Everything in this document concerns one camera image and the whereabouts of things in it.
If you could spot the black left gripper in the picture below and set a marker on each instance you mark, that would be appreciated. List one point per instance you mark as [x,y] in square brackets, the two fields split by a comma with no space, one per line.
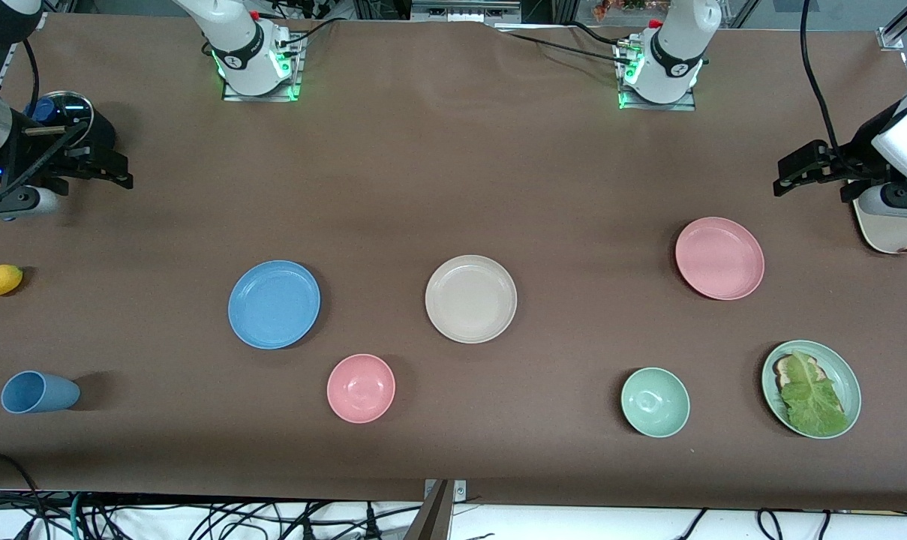
[855,155]

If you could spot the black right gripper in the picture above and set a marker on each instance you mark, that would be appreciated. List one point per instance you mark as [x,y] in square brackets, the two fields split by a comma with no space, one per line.
[97,133]

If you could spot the pink shallow plate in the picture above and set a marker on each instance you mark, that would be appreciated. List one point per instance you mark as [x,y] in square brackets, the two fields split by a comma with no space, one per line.
[719,258]

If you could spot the blue shallow plate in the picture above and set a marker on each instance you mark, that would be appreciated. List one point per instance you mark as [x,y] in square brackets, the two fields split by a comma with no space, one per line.
[274,304]

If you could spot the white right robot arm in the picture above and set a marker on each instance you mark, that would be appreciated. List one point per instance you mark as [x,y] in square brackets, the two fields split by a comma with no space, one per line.
[239,45]

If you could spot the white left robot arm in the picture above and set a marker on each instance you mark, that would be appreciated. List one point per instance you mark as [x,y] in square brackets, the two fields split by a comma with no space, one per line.
[674,45]

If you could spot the toasted bread slice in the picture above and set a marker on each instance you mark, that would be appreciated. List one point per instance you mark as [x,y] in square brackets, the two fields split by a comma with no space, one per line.
[782,369]

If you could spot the green shallow plate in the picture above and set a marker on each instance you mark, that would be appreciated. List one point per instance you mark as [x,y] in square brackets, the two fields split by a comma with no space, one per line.
[843,375]

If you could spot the green lettuce leaf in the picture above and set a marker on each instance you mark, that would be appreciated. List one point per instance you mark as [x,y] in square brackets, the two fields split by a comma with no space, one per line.
[813,397]

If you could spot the blue cup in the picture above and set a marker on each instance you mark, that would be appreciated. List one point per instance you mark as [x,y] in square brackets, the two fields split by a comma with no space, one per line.
[39,392]

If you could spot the green bowl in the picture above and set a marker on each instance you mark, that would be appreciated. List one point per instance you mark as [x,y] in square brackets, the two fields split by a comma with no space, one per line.
[655,402]

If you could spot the pink bowl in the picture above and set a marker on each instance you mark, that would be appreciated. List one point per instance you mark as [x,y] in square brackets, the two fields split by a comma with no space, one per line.
[361,388]

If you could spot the beige shallow plate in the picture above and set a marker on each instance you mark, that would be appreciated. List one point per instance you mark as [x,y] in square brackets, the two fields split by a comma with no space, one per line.
[470,298]

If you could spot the grey power strip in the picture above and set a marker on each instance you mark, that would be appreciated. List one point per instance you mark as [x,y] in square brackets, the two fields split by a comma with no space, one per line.
[464,10]

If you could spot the aluminium frame profile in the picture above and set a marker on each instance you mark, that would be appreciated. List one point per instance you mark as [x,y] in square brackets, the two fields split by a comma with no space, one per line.
[892,36]

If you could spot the metal table bracket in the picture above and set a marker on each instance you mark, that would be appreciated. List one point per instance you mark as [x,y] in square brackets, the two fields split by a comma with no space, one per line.
[459,491]

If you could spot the dark camera pole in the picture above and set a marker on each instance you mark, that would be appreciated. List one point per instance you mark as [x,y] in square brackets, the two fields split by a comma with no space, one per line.
[434,517]

